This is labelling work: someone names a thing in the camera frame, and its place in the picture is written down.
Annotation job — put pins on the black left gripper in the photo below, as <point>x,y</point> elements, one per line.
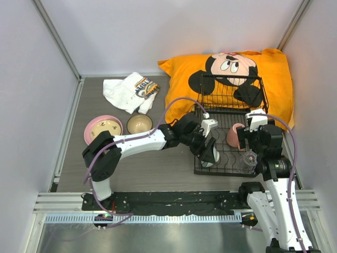
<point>207,154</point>

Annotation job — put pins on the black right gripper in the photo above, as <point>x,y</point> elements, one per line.
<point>243,133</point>

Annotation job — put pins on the light green bowl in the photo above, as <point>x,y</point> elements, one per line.
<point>217,158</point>

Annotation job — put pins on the pink mug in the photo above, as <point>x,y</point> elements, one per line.
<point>232,138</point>

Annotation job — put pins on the clear glass cup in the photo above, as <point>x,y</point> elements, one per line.
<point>247,163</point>

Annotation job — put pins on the brown floral bowl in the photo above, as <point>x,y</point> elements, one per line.
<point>139,123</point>

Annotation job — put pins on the cream floral plate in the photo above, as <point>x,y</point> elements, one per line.
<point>105,125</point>

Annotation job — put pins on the pink plate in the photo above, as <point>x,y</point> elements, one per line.
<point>87,137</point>

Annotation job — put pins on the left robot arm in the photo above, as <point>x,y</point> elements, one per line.
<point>102,156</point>

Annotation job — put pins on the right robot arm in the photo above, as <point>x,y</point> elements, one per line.
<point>275,205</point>

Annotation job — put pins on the orange Mickey Mouse pillow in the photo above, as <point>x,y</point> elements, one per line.
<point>270,64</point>

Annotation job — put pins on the white printed t-shirt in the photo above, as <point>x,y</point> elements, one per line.
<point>134,93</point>

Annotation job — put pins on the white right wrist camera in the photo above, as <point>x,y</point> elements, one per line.
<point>256,118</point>

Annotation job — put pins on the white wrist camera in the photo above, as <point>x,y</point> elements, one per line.
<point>256,118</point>
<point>207,124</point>

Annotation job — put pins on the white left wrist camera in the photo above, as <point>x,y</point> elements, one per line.
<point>207,124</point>

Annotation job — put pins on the black wire dish rack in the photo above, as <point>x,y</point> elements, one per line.
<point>226,158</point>

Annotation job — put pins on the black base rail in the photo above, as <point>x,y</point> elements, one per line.
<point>176,203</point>

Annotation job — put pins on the aluminium frame rail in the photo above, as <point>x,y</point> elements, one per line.
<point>60,45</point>

